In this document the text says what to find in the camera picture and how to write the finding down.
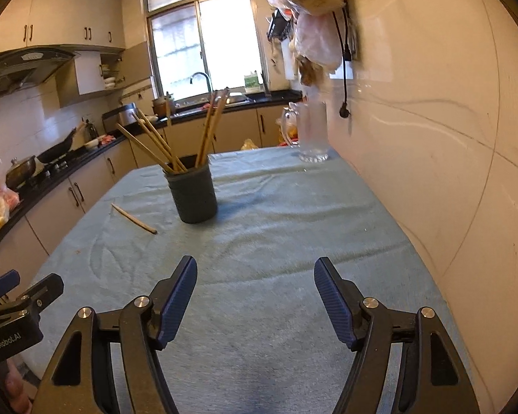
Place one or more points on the clear glass pitcher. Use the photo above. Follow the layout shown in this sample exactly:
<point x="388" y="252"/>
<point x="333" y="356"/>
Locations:
<point x="311" y="122"/>

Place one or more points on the light blue towel mat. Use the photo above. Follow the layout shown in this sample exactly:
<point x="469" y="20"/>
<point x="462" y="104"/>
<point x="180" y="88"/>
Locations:
<point x="255" y="337"/>

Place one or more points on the plastic bag with food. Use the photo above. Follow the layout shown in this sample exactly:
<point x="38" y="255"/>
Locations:
<point x="288" y="131"/>

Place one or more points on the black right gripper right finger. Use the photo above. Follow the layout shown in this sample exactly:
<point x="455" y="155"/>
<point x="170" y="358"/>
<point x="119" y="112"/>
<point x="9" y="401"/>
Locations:
<point x="432" y="377"/>

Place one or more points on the steel cooking pot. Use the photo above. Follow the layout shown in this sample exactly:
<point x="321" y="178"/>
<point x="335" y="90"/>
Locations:
<point x="124" y="116"/>

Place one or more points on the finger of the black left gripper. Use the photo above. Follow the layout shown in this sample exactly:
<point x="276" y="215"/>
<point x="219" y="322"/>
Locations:
<point x="43" y="293"/>

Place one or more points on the kitchen window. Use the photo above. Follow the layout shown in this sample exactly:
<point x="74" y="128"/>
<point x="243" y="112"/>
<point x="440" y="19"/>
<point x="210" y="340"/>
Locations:
<point x="199" y="46"/>

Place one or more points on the dark perforated utensil holder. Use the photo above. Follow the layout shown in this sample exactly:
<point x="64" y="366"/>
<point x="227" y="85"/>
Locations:
<point x="193" y="191"/>

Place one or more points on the black frying pan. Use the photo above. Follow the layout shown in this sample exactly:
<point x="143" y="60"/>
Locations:
<point x="55" y="152"/>

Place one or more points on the range hood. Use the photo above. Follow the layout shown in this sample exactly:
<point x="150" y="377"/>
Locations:
<point x="30" y="67"/>

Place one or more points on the lidded wok pot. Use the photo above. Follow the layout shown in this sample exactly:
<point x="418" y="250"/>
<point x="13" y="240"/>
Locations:
<point x="20" y="171"/>

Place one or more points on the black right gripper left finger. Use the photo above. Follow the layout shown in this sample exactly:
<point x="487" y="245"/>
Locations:
<point x="79" y="377"/>

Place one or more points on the upper kitchen cabinets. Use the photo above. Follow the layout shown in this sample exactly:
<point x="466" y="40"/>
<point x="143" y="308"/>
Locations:
<point x="89" y="23"/>

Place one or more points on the wooden chopstick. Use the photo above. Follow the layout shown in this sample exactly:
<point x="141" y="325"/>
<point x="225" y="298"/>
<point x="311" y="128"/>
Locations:
<point x="201" y="149"/>
<point x="146" y="150"/>
<point x="162" y="140"/>
<point x="215" y="120"/>
<point x="157" y="142"/>
<point x="134" y="220"/>

